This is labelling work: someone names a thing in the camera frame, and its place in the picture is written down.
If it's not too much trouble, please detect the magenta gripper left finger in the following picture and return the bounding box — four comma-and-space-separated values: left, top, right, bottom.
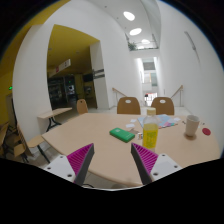
67, 143, 94, 185

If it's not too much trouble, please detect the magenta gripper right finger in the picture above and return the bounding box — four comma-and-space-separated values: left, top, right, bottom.
131, 143, 158, 185

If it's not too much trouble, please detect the yellow drink bottle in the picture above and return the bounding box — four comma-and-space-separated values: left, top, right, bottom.
142, 107, 159, 151

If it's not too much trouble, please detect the green box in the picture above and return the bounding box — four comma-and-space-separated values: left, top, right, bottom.
110, 128, 135, 143

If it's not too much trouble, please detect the white card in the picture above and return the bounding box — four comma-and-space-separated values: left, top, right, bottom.
126, 123, 135, 128

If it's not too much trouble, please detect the large wooden table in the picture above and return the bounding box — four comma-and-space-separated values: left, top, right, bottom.
43, 113, 220, 187

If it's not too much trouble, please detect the small side table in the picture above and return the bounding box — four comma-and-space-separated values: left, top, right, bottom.
37, 107, 71, 133

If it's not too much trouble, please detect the wooden chair left back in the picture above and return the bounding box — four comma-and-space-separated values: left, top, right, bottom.
117, 97, 141, 115

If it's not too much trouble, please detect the wooden chair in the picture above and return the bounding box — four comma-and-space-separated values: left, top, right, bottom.
77, 99, 88, 114
117, 97, 141, 115
13, 126, 50, 162
151, 97, 174, 115

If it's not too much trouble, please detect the wooden chair far left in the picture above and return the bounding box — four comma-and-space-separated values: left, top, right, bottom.
77, 99, 88, 114

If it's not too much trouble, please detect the wooden chair right back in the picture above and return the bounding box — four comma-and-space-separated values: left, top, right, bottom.
151, 97, 174, 115

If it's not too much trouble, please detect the wooden chair near left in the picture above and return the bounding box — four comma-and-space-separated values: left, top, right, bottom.
13, 126, 50, 162

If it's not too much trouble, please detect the white paper cup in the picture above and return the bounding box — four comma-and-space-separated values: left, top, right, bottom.
185, 115, 200, 137

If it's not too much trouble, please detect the red round coaster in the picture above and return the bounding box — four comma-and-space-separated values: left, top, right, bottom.
202, 128, 211, 136

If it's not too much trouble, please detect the hanging red white sign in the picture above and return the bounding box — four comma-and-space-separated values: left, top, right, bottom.
55, 59, 71, 73

